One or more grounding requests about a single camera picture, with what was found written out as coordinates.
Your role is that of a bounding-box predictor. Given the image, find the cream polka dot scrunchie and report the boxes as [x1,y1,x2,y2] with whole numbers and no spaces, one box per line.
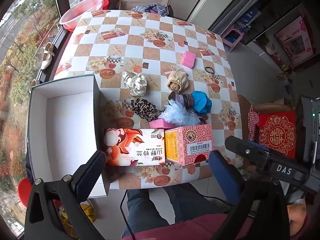
[123,72,147,96]

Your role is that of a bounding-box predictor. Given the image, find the blue shower cap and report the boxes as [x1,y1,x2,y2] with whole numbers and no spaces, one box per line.
[191,90,212,115]

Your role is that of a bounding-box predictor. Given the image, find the right hand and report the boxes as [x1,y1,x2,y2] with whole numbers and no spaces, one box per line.
[287,199,307,236]

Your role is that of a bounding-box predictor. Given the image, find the beige knit sock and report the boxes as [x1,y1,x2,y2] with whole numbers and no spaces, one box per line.
[167,70,189,94]

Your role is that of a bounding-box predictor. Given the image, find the pink plastic stool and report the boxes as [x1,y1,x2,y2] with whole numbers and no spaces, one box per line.
[221,25,246,53]

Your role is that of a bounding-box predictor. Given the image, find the pink plastic basin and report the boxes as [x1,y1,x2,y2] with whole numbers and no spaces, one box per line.
[59,0,104,29]

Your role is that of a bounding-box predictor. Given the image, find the black cable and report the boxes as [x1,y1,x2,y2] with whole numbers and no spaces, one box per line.
[119,189,137,240]

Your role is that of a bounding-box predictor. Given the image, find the leopard print scrunchie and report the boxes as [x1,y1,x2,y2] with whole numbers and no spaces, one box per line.
[129,98,163,123]

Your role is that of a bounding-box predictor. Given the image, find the white open storage box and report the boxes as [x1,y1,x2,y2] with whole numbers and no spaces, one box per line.
[27,74,103,182]

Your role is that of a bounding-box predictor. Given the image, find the brown chair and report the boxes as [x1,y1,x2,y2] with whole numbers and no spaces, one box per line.
[237,94,296,140]

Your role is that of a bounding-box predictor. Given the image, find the pink patterned carton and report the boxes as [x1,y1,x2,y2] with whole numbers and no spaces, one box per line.
[164,124,214,166]

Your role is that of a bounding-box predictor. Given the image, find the cream shoe far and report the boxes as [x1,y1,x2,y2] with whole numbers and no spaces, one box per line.
[41,42,54,70]

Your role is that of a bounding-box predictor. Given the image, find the person legs in jeans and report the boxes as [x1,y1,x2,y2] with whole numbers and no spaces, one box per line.
[121,183,228,239]

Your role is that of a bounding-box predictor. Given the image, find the red checkered cloth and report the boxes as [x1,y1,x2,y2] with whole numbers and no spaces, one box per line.
[247,105,259,141]

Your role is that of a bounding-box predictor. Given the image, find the pink sponge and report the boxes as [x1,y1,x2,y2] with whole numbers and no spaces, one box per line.
[181,51,196,69]
[149,119,176,129]

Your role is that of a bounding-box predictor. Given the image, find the cream shoe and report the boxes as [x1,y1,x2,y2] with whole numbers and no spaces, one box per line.
[41,42,54,70]
[29,79,41,93]

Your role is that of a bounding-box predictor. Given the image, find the red plastic stool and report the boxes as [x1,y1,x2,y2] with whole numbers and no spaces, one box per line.
[17,178,32,208]

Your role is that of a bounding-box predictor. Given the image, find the yellow bag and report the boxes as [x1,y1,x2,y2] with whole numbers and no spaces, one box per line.
[58,199,96,238]

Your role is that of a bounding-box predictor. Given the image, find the red embroidered cushion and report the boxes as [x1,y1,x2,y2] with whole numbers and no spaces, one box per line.
[258,111,297,159]

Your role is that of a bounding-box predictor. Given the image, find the purple striped knit cuff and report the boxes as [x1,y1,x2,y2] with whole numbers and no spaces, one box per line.
[168,92,194,108]

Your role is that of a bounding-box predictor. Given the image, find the plaid cloth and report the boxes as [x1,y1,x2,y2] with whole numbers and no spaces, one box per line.
[132,3,169,16]

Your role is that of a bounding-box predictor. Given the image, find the cream shoe near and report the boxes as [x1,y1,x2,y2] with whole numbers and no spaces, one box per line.
[29,79,41,93]

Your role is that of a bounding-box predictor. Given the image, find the light blue fluffy scrunchie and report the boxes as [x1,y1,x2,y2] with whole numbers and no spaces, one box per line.
[158,100,200,127]

